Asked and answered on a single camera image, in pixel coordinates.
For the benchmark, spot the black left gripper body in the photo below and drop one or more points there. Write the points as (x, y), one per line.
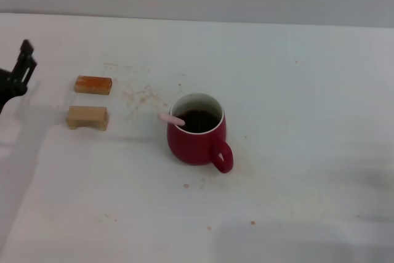
(9, 86)

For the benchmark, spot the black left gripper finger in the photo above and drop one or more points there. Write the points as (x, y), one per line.
(25, 66)

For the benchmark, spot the red ceramic mug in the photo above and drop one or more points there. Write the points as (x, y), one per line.
(187, 146)

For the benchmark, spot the orange stained wooden block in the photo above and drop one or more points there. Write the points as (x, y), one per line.
(94, 85)

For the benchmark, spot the plain wooden block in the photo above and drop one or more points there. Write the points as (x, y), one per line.
(87, 116)

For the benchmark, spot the dark coffee liquid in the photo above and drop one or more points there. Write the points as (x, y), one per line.
(203, 119)

